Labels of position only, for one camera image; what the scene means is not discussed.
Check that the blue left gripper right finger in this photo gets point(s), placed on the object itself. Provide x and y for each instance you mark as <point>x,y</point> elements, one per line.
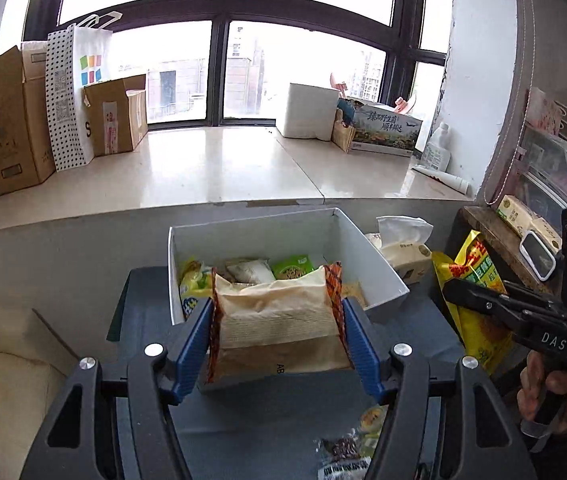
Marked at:
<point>367,350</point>

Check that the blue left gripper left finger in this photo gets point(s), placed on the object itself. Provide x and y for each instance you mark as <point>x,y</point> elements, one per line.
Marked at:
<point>189,344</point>

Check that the beige orange-edged snack bag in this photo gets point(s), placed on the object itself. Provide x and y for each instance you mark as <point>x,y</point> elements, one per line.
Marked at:
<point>294,326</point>

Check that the yellow sunflower seed bag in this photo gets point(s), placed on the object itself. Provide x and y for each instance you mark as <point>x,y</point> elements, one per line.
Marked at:
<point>481,335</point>

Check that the dark chestnut snack packet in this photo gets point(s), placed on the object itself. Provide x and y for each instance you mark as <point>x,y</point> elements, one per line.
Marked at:
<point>347,457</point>

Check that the white cardboard storage box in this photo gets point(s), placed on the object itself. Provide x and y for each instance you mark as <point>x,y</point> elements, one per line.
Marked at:
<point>324,235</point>

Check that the green jelly cup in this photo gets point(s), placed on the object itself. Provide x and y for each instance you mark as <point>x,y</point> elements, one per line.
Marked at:
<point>372,420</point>

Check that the right hand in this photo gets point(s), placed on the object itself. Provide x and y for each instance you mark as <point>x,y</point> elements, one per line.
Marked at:
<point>542,398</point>

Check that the yellow-green chips bag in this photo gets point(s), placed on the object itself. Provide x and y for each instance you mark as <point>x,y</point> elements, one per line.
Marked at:
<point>196,283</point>

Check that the white framed mirror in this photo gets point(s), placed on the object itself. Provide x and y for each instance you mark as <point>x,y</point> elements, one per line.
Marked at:
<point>538,256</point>

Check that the blue fabric table cloth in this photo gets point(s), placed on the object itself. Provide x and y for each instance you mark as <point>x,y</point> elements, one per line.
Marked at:
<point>266,429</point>

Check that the green seaweed snack packet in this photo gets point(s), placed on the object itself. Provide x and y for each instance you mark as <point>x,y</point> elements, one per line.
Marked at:
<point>292,267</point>

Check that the wooden side shelf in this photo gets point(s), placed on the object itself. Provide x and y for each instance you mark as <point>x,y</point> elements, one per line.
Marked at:
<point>505,243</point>

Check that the beige tissue pack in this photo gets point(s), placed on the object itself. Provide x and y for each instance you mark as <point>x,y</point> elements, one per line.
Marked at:
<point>403,241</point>

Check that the green-beige small carton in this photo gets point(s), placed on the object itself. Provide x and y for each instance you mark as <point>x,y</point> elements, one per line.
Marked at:
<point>521,219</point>

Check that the clear plastic drawer organizer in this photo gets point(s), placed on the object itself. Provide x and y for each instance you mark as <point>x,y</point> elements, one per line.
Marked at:
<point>539,173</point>

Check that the white tube on sill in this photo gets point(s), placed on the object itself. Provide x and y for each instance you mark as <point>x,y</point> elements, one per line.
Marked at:
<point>457,184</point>

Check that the cream sofa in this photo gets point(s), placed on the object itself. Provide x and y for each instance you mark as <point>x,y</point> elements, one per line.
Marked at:
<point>33,367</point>

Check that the white plastic bottle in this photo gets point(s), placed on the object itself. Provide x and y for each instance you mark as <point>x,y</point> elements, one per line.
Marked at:
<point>436,154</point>

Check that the small woven basket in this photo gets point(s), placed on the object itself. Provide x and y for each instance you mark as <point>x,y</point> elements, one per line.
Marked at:
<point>342,135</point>

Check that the printed landscape tissue box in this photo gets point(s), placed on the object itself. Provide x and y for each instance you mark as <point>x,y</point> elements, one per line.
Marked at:
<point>378,129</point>

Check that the white foam box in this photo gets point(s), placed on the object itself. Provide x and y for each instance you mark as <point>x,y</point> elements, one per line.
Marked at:
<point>308,113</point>

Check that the small open cardboard box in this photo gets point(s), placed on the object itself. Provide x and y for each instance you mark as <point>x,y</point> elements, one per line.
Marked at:
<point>117,113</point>

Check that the white dotted paper bag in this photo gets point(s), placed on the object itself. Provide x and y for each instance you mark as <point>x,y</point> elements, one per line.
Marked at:
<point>74,61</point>

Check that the tall brown cardboard box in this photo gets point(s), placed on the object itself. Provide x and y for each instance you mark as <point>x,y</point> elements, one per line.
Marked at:
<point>25,151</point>

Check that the black window frame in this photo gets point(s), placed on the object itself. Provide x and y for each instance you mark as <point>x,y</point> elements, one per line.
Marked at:
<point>215,62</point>

